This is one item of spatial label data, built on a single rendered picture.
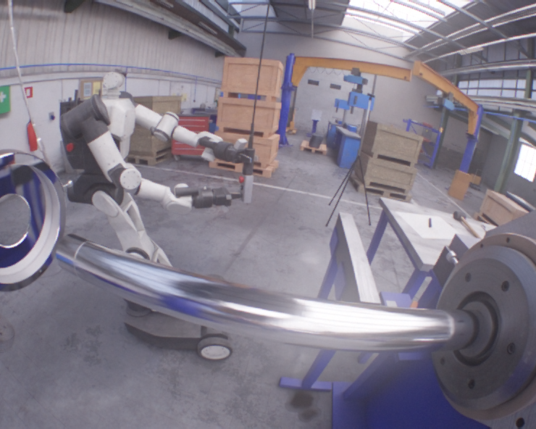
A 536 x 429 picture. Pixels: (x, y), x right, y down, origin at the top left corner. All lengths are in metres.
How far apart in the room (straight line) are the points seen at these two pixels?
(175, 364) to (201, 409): 0.32
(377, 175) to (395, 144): 0.68
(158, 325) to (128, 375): 0.38
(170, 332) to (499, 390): 1.40
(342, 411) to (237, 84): 4.47
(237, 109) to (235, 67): 0.80
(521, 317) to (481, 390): 0.14
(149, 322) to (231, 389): 0.61
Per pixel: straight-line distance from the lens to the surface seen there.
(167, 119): 1.20
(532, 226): 0.63
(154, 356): 1.58
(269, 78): 4.31
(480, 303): 0.50
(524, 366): 0.45
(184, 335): 1.43
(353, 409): 1.52
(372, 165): 4.58
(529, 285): 0.45
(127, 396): 1.51
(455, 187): 7.56
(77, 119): 0.86
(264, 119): 4.26
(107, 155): 0.87
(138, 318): 1.55
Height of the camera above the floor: 1.35
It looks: 27 degrees down
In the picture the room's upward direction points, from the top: 8 degrees clockwise
